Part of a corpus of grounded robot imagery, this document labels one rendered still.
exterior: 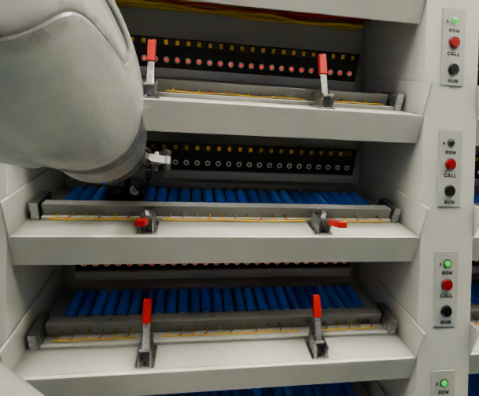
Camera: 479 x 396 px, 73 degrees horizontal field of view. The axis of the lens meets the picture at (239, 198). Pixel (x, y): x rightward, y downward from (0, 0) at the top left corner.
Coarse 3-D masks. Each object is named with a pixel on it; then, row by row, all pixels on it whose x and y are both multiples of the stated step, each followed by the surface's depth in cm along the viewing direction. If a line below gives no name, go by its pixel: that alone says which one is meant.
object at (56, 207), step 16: (48, 208) 48; (64, 208) 49; (80, 208) 49; (96, 208) 49; (112, 208) 50; (128, 208) 50; (160, 208) 51; (176, 208) 51; (192, 208) 51; (208, 208) 52; (224, 208) 52; (240, 208) 52; (256, 208) 53; (272, 208) 53; (288, 208) 53; (304, 208) 54; (320, 208) 54; (336, 208) 55; (352, 208) 55; (368, 208) 55; (384, 208) 56
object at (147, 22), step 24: (144, 24) 65; (168, 24) 65; (192, 24) 66; (216, 24) 67; (240, 24) 67; (264, 24) 68; (288, 24) 69; (312, 48) 70; (336, 48) 70; (360, 48) 71; (360, 72) 71; (240, 144) 68; (264, 144) 68; (288, 144) 69; (312, 144) 70; (336, 144) 71
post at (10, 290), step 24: (0, 168) 43; (24, 168) 48; (0, 192) 43; (0, 216) 43; (0, 240) 43; (0, 264) 43; (0, 288) 43; (24, 288) 48; (0, 312) 43; (24, 312) 48; (0, 336) 43
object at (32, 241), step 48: (48, 192) 51; (384, 192) 62; (48, 240) 44; (96, 240) 45; (144, 240) 46; (192, 240) 47; (240, 240) 48; (288, 240) 49; (336, 240) 50; (384, 240) 51
